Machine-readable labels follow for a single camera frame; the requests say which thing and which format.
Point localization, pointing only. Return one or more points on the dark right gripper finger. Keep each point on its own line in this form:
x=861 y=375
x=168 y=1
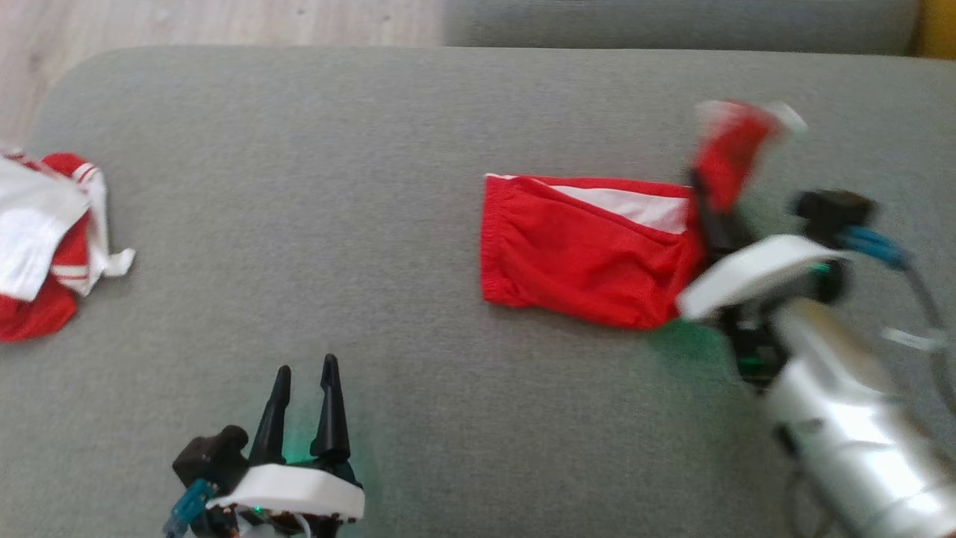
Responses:
x=721 y=228

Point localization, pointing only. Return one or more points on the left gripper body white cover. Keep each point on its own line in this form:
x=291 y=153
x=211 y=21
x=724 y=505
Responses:
x=291 y=489

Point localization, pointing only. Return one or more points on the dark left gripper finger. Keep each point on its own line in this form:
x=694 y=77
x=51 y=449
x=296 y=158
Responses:
x=331 y=418
x=272 y=426

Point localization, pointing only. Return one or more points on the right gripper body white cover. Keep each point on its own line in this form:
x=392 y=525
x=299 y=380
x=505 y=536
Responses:
x=754 y=273

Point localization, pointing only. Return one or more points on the red white sports shorts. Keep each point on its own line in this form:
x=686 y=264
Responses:
x=582 y=254

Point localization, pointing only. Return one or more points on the red white basketball jersey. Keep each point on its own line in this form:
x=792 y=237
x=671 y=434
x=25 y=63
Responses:
x=30 y=224

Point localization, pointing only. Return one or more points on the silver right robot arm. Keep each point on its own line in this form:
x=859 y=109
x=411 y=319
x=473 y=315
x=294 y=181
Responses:
x=851 y=433

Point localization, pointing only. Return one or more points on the large grey sofa seat cushion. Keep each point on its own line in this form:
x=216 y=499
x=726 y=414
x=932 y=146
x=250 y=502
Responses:
x=373 y=261

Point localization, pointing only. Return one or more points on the small grey stitched sofa cushion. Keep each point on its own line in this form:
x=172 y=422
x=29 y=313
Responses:
x=672 y=26

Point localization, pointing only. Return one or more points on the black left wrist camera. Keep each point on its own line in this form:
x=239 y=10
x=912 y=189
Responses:
x=213 y=452

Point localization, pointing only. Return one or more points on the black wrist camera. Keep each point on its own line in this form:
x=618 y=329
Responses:
x=213 y=452
x=833 y=209

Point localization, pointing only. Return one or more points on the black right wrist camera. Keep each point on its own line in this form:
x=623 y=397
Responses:
x=833 y=209

